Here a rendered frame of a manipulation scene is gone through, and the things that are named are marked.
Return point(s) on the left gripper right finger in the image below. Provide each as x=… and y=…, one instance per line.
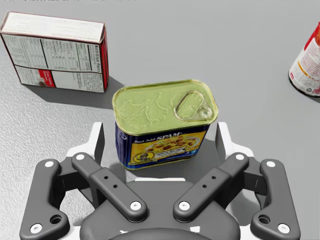
x=212, y=182

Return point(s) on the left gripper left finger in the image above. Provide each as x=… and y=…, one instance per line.
x=105, y=182

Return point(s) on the green and blue rectangular can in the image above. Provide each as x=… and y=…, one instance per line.
x=163, y=122

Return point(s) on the red and white can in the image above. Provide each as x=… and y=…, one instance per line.
x=308, y=65

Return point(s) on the red and white carton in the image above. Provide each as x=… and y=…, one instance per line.
x=60, y=55

